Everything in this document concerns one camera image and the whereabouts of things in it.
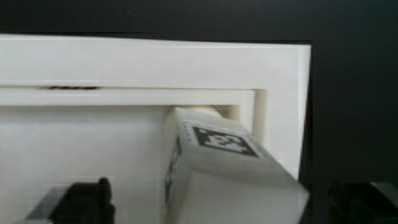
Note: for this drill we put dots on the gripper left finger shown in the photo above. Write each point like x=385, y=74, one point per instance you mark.
x=78, y=205

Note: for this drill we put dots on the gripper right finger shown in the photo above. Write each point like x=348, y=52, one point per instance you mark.
x=364, y=203

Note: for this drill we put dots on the white table leg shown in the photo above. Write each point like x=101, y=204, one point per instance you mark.
x=229, y=186

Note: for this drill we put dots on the white U-shaped fence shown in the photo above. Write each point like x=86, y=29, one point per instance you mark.
x=104, y=71

